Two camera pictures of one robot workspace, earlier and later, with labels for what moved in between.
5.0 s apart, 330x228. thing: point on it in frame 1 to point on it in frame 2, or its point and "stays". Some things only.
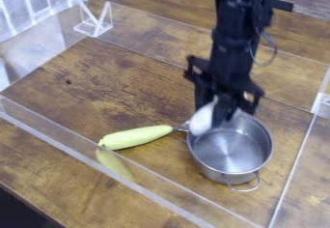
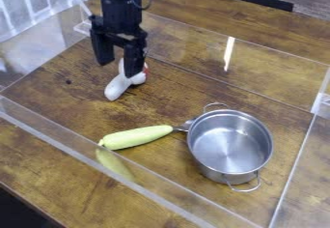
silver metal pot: [234, 151] stays
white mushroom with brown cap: [200, 119] to [120, 86]
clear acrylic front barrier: [61, 182] stays
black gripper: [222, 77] to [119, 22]
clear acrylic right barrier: [306, 205] stays
